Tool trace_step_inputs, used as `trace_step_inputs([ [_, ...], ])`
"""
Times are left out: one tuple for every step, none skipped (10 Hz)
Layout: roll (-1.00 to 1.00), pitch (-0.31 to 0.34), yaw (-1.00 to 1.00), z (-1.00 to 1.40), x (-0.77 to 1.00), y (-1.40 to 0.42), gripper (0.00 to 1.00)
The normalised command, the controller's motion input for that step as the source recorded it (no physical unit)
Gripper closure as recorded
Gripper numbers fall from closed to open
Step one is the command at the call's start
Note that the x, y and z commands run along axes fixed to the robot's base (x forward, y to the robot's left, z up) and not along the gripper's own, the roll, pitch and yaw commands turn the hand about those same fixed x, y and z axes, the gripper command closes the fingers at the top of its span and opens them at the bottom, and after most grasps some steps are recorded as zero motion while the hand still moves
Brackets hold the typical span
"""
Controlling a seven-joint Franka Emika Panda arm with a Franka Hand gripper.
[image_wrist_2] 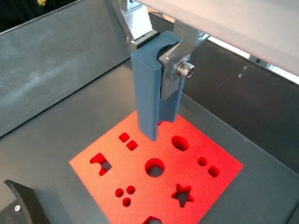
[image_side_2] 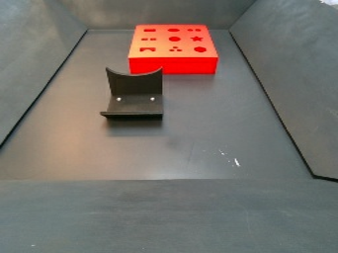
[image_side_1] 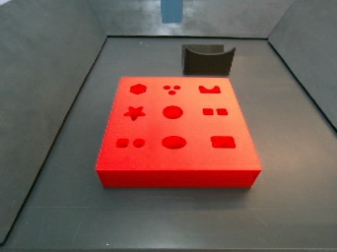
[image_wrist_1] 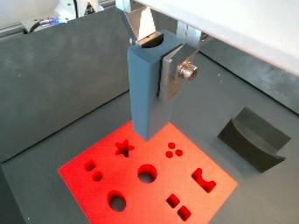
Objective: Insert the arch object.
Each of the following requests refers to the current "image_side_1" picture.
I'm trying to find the black curved holder stand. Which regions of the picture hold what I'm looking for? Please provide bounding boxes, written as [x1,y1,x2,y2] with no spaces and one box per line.
[182,44,235,76]

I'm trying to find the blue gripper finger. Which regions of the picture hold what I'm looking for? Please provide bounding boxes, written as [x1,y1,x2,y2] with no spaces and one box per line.
[160,0,183,24]

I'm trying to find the red shape sorter block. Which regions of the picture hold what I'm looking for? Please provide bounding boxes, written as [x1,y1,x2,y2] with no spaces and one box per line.
[96,77,262,188]

